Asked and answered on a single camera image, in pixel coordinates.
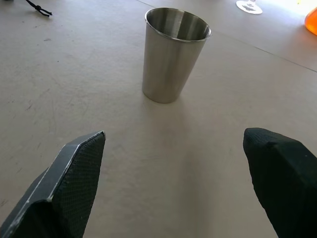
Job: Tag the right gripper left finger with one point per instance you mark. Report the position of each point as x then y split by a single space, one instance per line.
74 178

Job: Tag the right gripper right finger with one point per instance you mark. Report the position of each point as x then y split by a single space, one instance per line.
282 178

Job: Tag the stainless steel cup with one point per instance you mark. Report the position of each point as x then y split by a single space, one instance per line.
163 67

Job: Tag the glass flask with orange liquid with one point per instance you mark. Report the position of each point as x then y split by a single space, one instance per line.
312 21

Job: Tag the clear champagne glass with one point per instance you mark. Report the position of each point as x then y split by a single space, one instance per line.
248 8

